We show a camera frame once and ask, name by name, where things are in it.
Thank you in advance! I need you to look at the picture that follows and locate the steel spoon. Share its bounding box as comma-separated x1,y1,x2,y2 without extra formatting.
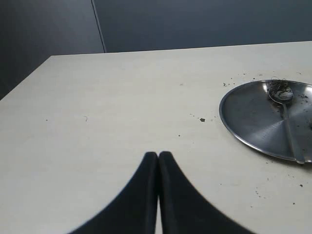
268,79,306,164

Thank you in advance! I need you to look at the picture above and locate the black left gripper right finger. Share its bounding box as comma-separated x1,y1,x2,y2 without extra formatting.
158,151,251,234

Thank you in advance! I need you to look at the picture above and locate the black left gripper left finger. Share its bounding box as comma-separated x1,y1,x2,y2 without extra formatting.
71,152,159,234

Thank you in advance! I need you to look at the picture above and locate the round steel plate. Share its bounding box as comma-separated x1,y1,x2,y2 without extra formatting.
219,80,312,163

